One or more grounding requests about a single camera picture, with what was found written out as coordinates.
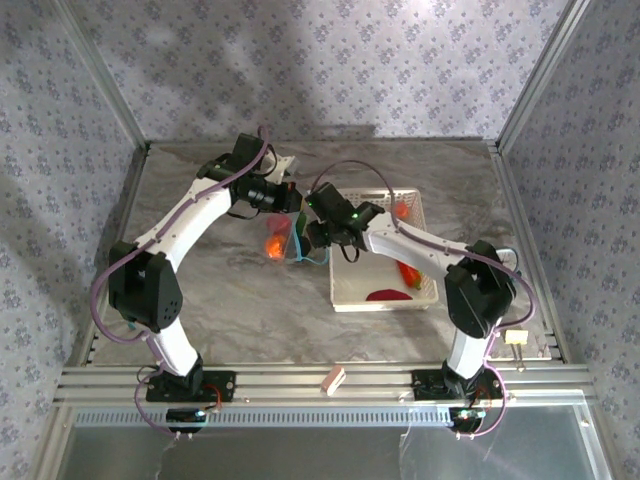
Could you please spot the red tomato toy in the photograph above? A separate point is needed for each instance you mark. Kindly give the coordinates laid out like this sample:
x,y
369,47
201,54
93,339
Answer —
x,y
278,224

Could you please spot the clear zip-top bag blue zipper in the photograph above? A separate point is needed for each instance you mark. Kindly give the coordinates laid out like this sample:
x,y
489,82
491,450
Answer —
x,y
298,247

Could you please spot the orange fruit toy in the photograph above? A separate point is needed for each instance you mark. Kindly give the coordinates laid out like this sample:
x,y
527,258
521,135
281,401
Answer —
x,y
402,210
274,246

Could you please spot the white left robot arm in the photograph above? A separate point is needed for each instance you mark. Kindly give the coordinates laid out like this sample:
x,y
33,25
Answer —
x,y
200,215

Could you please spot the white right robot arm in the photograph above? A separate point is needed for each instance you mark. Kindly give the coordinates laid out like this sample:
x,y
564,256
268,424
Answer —
x,y
390,245

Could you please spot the purple-red food toy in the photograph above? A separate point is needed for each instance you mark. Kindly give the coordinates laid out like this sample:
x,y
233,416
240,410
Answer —
x,y
390,295

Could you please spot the white perforated plastic basket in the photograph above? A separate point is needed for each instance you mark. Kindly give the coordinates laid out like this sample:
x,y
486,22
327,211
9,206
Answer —
x,y
360,280

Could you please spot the pink eraser block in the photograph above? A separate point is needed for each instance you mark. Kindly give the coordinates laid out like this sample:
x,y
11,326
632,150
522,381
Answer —
x,y
332,379

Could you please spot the yellow binder clip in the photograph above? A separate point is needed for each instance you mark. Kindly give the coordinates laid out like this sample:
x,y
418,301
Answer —
x,y
516,337

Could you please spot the small circuit board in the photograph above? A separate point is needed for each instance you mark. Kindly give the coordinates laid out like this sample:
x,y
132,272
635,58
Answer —
x,y
186,415
467,415

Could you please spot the grey metal sheet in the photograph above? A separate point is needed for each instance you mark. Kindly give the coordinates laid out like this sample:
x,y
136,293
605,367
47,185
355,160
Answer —
x,y
300,455

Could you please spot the aluminium side rail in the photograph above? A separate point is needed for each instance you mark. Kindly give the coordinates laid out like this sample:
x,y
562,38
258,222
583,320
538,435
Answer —
x,y
513,200
131,200

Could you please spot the aluminium front rail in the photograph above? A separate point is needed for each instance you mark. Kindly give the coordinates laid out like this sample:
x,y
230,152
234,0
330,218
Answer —
x,y
275,385

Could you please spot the aluminium frame post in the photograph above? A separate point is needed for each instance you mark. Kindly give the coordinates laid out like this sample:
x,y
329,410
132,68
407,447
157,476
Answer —
x,y
542,75
107,85

